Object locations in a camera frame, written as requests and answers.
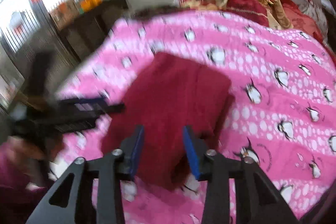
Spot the dark red sweater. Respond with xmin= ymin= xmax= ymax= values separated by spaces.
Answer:
xmin=101 ymin=52 xmax=234 ymax=190

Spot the person left hand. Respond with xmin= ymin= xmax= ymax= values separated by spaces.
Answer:
xmin=0 ymin=135 xmax=66 ymax=188

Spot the orange plastic basin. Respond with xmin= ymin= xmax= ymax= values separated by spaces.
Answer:
xmin=79 ymin=0 xmax=103 ymax=12

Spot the pink penguin blanket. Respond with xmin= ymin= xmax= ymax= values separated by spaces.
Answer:
xmin=59 ymin=10 xmax=335 ymax=223

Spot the dark wooden side table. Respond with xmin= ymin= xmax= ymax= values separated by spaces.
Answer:
xmin=49 ymin=0 xmax=129 ymax=62

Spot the dark patterned folded cloth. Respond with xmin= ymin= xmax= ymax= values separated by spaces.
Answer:
xmin=130 ymin=5 xmax=182 ymax=21

